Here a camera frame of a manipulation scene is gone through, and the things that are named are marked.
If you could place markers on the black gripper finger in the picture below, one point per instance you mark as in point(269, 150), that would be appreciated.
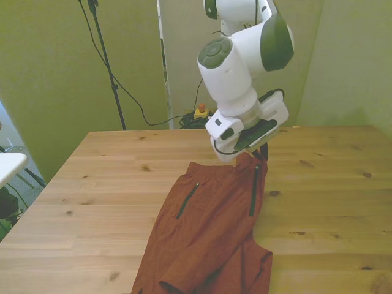
point(259, 153)
point(266, 152)

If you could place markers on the white and dark gripper body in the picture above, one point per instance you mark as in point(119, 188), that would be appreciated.
point(255, 134)

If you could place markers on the rust red shorts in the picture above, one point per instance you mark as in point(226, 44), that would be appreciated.
point(211, 232)

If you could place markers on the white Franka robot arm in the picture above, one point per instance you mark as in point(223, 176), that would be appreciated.
point(232, 76)

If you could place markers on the yellow emergency stop button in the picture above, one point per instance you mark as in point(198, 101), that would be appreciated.
point(201, 112)

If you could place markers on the white partition panel edge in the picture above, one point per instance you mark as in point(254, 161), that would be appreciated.
point(165, 76)

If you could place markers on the black tripod stand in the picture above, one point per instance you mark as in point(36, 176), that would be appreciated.
point(105, 61)

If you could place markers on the white folding table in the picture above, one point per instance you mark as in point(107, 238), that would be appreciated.
point(10, 167)

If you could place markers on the green plant leaves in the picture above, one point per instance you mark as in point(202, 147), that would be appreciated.
point(8, 205)

